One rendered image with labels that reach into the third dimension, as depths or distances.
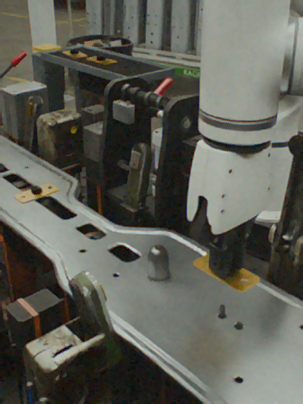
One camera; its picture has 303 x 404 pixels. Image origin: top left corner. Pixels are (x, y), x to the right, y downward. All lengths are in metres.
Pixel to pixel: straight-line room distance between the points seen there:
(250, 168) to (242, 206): 0.05
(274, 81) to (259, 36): 0.05
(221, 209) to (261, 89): 0.13
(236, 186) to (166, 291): 0.23
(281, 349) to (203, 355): 0.10
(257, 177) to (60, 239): 0.39
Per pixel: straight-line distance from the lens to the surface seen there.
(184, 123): 0.93
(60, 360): 0.59
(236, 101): 0.53
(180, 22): 5.37
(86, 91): 1.33
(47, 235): 0.88
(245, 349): 0.67
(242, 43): 0.51
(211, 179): 0.56
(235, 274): 0.66
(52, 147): 1.17
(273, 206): 1.35
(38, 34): 4.81
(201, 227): 0.58
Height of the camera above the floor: 1.46
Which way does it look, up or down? 27 degrees down
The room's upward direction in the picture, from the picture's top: straight up
